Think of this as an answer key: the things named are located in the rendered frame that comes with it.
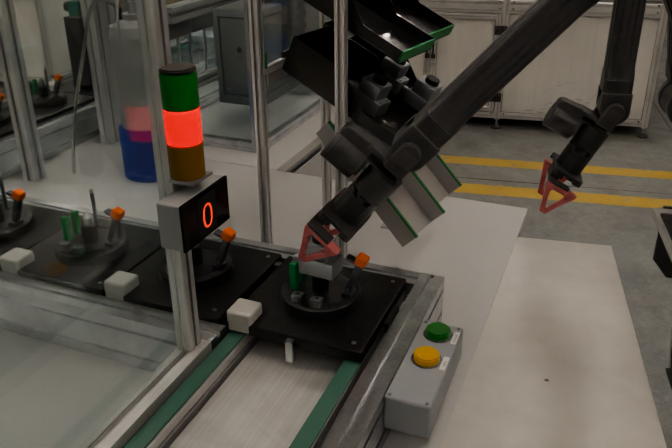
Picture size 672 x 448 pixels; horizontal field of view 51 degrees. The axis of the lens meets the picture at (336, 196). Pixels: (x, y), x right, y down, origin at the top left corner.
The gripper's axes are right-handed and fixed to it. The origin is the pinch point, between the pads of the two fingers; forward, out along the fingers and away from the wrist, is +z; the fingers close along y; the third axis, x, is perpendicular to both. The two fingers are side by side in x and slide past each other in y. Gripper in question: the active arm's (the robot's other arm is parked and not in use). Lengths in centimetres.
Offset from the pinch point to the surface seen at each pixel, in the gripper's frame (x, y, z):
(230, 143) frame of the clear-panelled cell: -40, -85, 58
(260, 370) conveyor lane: 7.9, 15.4, 14.6
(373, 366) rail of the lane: 19.3, 13.0, -0.6
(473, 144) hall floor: 35, -354, 108
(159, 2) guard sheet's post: -36.7, 19.0, -23.8
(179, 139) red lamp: -23.4, 21.5, -12.2
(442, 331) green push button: 24.5, 1.8, -6.6
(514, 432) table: 42.2, 7.7, -6.6
